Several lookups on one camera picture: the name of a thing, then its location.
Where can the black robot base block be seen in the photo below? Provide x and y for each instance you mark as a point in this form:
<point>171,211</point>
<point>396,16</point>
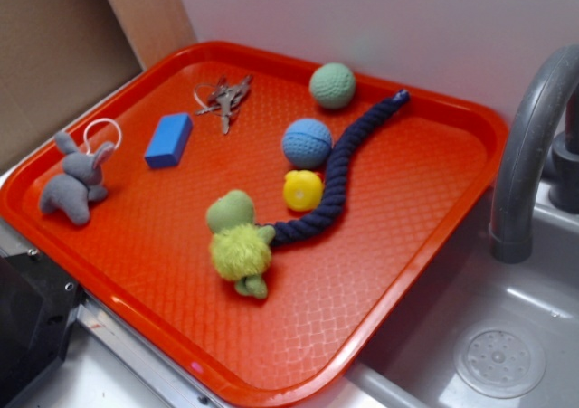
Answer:
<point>39,305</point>

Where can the blue rubber ball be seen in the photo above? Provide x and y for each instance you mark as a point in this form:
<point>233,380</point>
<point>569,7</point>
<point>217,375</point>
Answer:
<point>307,143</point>

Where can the green rubber ball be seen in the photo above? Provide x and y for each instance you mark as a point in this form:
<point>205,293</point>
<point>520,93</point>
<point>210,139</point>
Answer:
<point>332,85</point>

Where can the yellow plastic toy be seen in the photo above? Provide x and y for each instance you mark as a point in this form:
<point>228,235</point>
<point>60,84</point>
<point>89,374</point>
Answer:
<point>302,190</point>

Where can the orange plastic tray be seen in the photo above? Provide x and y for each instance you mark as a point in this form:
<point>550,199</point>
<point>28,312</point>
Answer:
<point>144,254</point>

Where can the green plush turtle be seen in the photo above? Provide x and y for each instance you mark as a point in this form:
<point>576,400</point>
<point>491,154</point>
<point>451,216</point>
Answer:
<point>240,249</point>

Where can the bunch of metal keys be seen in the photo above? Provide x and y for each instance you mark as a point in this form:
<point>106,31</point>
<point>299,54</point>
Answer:
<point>222,99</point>

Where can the blue rectangular block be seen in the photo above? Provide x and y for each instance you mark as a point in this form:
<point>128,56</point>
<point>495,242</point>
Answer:
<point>167,145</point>

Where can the grey plush bunny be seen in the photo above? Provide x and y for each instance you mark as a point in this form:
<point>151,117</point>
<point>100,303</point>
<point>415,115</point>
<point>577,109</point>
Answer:
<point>81,181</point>

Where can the grey toy faucet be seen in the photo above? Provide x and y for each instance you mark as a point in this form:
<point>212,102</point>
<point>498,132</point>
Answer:
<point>540,118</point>

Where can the grey toy sink basin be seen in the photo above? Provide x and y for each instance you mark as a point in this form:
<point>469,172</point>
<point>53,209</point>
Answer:
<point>475,332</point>

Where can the brown cardboard panel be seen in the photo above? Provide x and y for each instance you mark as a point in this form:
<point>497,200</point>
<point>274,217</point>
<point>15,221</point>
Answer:
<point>60,57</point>

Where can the dark grey faucet handle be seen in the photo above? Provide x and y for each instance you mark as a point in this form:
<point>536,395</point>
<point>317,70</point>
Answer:
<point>564,193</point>

